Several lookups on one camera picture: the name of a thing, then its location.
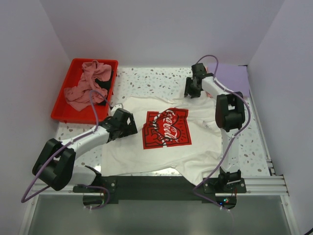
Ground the white t-shirt red print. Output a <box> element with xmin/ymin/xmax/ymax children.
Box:
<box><xmin>101</xmin><ymin>96</ymin><xmax>222</xmax><ymax>185</ymax></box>

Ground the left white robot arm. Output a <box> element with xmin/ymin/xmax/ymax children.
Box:
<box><xmin>32</xmin><ymin>108</ymin><xmax>137</xmax><ymax>192</ymax></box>

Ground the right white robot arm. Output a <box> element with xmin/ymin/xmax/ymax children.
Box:
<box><xmin>184</xmin><ymin>63</ymin><xmax>246</xmax><ymax>192</ymax></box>

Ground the folded purple t-shirt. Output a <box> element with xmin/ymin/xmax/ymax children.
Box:
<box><xmin>216</xmin><ymin>63</ymin><xmax>250</xmax><ymax>97</ymax></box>

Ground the red plastic bin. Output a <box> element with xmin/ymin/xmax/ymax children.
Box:
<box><xmin>51</xmin><ymin>58</ymin><xmax>118</xmax><ymax>124</ymax></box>

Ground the black garment in bin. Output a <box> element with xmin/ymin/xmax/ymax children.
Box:
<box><xmin>95</xmin><ymin>70</ymin><xmax>114</xmax><ymax>100</ymax></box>

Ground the pink crumpled t-shirt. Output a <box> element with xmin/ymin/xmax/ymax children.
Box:
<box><xmin>64</xmin><ymin>60</ymin><xmax>112</xmax><ymax>112</ymax></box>

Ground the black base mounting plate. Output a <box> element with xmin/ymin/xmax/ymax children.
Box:
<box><xmin>73</xmin><ymin>176</ymin><xmax>247</xmax><ymax>206</ymax></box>

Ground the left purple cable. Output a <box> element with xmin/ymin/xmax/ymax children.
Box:
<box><xmin>21</xmin><ymin>90</ymin><xmax>113</xmax><ymax>210</ymax></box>

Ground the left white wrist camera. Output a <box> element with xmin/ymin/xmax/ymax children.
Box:
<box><xmin>111</xmin><ymin>103</ymin><xmax>124</xmax><ymax>112</ymax></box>

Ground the aluminium extrusion rail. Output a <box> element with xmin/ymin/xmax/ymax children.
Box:
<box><xmin>31</xmin><ymin>160</ymin><xmax>289</xmax><ymax>196</ymax></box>

